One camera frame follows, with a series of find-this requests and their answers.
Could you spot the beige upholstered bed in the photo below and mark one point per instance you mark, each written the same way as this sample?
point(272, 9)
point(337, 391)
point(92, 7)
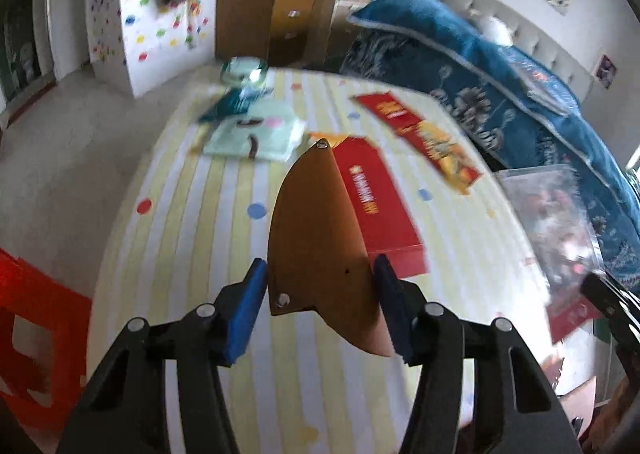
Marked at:
point(545, 54)

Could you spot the red yellow flat packet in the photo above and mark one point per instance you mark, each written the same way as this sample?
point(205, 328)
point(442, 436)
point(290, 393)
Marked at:
point(420, 139)

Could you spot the pale green packet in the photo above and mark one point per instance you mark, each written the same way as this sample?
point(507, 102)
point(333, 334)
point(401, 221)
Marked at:
point(235, 134)

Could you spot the polka dot cabinet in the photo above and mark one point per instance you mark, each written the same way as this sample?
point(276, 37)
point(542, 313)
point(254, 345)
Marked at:
point(145, 34)

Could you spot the yellow striped tablecloth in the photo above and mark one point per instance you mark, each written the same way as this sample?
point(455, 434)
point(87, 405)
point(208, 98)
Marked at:
point(200, 234)

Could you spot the blue floral blanket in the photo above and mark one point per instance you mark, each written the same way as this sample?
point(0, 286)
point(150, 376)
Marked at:
point(425, 29)

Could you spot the red plastic stool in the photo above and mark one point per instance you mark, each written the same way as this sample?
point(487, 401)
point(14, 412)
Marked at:
point(45, 294)

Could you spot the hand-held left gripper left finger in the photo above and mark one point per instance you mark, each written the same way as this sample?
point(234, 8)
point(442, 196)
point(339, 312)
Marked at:
point(245, 314)

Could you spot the clear pink plastic bag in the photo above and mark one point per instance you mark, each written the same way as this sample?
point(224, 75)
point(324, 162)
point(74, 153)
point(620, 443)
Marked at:
point(550, 219)

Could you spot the small wall picture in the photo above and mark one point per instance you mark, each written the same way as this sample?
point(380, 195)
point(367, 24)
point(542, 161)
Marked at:
point(606, 71)

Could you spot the dark teal packet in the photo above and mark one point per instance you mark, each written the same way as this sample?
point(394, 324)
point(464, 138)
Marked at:
point(225, 106)

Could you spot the brown leather piece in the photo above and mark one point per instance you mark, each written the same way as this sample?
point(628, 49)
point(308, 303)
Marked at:
point(380, 204)

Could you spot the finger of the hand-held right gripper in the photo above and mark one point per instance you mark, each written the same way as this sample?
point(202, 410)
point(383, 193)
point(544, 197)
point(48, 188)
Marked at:
point(602, 294)

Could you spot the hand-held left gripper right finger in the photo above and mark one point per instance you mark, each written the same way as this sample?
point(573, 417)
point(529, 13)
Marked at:
point(395, 309)

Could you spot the clear glass bowl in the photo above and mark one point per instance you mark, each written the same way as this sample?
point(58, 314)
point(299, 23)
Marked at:
point(244, 69)

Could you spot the wooden nightstand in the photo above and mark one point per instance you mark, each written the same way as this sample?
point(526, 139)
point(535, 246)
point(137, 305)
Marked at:
point(245, 19)

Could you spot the white pillow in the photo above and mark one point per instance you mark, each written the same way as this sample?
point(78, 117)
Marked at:
point(495, 29)

